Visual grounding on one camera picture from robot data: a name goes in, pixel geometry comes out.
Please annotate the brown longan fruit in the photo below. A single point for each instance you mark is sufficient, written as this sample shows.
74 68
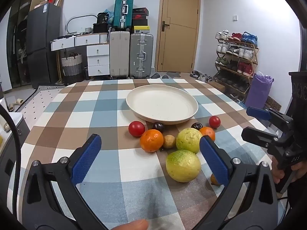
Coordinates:
214 181
169 141

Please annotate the large yellow-green guava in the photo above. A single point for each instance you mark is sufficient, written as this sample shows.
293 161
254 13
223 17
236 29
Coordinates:
183 165

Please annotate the wooden shoe rack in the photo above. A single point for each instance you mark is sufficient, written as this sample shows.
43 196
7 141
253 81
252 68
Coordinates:
254 50

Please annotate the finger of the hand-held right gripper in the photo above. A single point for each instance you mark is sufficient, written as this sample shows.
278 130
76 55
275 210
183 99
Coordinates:
257 112
259 137

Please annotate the small red tomato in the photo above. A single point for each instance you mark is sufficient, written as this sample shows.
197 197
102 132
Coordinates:
214 121

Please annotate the beige suitcase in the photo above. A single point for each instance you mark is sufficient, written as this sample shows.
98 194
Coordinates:
119 55

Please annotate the teal suitcase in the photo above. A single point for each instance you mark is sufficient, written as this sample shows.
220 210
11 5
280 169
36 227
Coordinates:
122 12

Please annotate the cardboard boxes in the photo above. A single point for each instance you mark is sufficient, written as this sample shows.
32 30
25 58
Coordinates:
43 0

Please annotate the small orange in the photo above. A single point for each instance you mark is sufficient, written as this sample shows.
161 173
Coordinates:
208 132

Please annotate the brown patterned doormat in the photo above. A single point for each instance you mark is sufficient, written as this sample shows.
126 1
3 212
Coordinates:
273 103

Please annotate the white drawer desk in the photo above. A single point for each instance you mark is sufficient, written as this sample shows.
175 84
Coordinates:
96 52

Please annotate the grey slippers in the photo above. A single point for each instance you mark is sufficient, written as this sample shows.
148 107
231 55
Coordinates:
155 75

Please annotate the cream round plate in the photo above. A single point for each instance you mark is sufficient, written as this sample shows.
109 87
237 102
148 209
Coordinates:
160 103

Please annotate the large red tomato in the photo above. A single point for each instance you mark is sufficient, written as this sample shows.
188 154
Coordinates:
136 129

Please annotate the large orange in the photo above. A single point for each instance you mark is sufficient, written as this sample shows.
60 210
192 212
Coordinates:
151 140

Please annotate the dark grey fridge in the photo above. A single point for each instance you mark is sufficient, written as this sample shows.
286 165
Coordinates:
40 40

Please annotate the wooden door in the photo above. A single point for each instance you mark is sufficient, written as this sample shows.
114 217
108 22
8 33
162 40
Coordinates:
177 48

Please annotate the dark wardrobe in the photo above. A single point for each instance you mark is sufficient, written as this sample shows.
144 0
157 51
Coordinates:
18 40

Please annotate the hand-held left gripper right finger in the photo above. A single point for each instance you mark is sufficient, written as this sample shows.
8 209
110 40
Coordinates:
213 158

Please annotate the dark purple plum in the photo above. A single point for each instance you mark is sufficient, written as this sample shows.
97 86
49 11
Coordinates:
196 125
158 127

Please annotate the rows of assorted shoes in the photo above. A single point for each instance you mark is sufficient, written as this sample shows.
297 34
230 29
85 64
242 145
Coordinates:
242 52

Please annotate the person's left hand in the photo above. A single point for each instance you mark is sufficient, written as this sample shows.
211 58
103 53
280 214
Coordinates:
132 225

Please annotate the sneakers on floor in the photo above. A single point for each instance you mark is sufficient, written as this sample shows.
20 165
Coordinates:
200 76

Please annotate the white dotted rug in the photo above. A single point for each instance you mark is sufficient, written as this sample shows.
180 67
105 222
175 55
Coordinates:
38 103

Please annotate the yellow and black shoe box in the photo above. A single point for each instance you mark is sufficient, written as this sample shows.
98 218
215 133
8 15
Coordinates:
141 29

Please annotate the oval metal frame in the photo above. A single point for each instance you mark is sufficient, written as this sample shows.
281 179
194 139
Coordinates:
72 20

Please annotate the black printed packet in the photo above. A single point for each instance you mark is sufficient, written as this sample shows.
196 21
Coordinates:
103 18

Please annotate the person's right hand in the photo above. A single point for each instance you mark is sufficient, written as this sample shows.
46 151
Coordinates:
277 175

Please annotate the blue plastic bag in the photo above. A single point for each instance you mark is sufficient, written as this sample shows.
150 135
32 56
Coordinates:
111 14

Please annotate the small yellow-green guava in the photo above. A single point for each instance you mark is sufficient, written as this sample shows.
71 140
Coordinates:
188 140

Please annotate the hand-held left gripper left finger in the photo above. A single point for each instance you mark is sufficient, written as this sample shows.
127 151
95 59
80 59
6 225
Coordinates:
87 158

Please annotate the purple bag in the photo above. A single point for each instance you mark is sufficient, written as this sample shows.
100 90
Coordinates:
259 91

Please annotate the beige slippers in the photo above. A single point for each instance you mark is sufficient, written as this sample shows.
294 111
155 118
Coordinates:
15 103

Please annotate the woven laundry basket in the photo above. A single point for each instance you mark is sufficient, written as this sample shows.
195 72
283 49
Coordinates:
71 68

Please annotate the silver suitcase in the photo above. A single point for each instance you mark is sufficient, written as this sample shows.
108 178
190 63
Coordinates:
141 57

